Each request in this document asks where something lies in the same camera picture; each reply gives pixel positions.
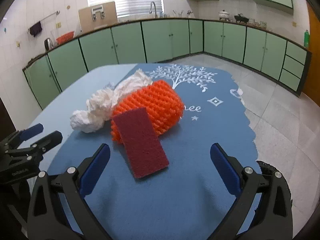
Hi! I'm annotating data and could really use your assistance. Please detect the steel electric kettle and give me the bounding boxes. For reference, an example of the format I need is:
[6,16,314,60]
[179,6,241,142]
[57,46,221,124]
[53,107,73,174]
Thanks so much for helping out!
[44,38,54,51]

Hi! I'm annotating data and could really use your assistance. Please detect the white cooking pot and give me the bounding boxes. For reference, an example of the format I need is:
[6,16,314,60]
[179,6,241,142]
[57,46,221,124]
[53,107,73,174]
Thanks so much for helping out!
[219,10,230,21]

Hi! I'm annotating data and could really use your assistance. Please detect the green thermos bottle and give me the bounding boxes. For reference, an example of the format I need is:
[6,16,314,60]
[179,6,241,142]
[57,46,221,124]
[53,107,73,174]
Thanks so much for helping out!
[304,30,310,48]

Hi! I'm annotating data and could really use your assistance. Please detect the orange plastic basin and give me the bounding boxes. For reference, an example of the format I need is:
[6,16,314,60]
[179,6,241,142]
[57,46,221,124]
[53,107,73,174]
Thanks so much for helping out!
[56,31,74,45]

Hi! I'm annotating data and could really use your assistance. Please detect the dark hanging towel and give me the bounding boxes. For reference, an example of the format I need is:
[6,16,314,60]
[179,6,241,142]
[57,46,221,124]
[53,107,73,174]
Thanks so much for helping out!
[29,21,42,37]

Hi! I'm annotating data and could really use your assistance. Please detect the white tissue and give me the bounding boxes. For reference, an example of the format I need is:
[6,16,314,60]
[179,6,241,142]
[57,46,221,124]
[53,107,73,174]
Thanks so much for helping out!
[70,69,153,133]

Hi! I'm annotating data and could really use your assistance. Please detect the blue tree-print tablecloth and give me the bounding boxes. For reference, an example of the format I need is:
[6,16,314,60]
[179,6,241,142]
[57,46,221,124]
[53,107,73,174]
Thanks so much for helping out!
[34,64,259,239]

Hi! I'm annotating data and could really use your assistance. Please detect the chrome sink faucet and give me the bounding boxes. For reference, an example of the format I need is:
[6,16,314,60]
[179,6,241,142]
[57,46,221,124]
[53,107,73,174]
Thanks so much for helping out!
[149,1,158,18]

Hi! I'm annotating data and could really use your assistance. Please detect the black lined trash bin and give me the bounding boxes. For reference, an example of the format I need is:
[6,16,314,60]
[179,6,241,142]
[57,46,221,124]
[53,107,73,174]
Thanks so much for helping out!
[257,160,293,207]

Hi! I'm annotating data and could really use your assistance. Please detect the orange foam fruit net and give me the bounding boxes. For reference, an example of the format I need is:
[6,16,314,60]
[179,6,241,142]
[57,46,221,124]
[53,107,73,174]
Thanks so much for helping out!
[111,80,184,144]

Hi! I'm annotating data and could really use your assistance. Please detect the wall towel rail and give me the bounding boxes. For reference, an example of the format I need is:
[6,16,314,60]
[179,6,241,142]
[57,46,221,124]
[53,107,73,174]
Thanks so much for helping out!
[27,10,60,32]

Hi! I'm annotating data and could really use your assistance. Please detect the green lower kitchen cabinets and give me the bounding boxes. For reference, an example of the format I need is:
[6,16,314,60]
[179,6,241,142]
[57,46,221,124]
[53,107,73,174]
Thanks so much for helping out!
[23,18,311,108]

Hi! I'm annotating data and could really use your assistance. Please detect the black wok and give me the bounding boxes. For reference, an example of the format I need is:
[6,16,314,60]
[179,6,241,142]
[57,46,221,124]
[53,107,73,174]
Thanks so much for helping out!
[234,14,249,24]

